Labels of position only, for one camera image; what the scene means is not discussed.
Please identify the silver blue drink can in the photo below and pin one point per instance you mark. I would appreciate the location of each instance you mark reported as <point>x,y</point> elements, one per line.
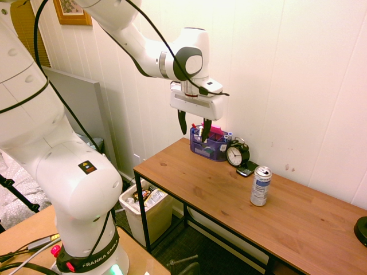
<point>260,186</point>

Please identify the blue translucent desk organizer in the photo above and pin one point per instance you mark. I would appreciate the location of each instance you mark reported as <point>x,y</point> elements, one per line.
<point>207,146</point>

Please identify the wooden framed picture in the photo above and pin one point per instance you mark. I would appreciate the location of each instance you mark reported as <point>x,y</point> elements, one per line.
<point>71,13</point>

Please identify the grey headboard panel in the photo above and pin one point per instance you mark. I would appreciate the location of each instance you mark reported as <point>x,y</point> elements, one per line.
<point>83,109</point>

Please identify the pink sticky note pad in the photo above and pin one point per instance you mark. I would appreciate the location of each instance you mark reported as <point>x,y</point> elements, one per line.
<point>215,131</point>

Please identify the white trash bin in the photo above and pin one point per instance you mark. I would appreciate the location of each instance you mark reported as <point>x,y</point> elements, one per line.
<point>149,209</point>

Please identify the black camera stand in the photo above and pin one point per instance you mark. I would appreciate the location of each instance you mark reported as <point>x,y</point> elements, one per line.
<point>17,192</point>

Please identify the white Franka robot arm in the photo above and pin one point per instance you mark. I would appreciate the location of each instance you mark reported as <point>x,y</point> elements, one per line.
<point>71,177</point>

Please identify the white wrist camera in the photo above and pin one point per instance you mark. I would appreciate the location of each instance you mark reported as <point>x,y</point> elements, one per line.
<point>210,86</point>

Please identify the black mobile phone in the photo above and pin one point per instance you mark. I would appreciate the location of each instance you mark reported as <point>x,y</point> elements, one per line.
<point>248,169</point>

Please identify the wooden table with black frame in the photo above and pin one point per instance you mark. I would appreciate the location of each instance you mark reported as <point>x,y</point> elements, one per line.
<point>258,206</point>

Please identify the black round lamp base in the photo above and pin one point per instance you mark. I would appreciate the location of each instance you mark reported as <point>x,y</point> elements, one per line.
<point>361,230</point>

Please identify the black twin-bell alarm clock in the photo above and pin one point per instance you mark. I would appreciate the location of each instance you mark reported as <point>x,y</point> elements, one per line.
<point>237,153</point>

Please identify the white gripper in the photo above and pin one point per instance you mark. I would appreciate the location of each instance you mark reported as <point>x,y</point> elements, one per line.
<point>198,105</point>

